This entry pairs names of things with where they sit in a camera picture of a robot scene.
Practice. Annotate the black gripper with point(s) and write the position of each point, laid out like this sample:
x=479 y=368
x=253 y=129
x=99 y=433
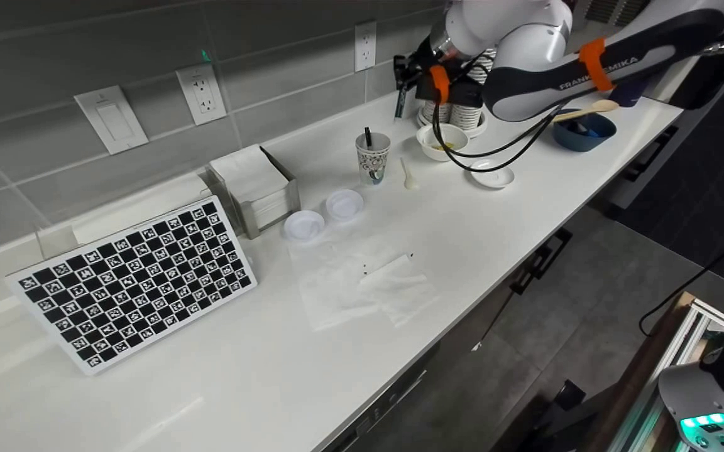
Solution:
x=419 y=76

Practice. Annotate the green marker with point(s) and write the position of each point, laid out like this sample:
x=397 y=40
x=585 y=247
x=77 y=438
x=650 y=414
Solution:
x=397 y=100

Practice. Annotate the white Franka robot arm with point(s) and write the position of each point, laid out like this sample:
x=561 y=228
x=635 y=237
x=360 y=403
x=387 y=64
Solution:
x=578 y=50

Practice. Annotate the grey robot base with light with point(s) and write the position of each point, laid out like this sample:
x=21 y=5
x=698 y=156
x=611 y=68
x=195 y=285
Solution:
x=715 y=404

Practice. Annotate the short white cup stack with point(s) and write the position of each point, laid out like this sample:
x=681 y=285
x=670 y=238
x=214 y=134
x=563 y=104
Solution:
x=466 y=115

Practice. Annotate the printed paper cup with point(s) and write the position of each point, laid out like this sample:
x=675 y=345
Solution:
x=373 y=159

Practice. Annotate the blue bowl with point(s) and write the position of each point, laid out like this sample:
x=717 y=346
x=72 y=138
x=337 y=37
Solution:
x=585 y=134

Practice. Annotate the black pen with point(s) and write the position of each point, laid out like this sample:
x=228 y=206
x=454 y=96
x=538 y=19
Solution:
x=368 y=137

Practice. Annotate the white round lid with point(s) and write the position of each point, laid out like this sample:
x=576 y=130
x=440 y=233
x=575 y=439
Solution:
x=342 y=203
x=302 y=226

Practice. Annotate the napkin holder with napkins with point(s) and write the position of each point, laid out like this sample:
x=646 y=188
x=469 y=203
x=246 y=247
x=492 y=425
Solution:
x=253 y=188

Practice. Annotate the wooden spoon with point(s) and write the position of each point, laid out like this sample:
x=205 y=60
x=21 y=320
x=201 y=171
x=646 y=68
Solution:
x=588 y=112

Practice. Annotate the clear plastic wrap sheet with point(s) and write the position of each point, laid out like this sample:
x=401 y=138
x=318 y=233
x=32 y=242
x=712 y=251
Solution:
x=363 y=285

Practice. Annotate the dark blue container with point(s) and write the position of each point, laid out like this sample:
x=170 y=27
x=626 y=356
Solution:
x=630 y=90

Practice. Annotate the dark lower cabinets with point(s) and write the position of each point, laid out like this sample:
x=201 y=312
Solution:
x=497 y=317

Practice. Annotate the black and white calibration board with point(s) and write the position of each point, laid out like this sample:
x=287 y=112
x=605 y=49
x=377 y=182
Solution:
x=137 y=279

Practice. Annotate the white single wall outlet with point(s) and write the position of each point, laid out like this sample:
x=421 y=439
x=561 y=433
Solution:
x=365 y=45

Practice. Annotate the white double wall outlet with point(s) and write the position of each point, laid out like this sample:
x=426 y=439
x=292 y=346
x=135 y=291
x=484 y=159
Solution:
x=201 y=93

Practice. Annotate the white wall switch plate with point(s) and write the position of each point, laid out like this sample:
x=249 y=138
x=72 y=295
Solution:
x=112 y=119

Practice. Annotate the wood and metal frame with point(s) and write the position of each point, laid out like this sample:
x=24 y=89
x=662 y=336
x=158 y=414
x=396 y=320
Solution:
x=679 y=341

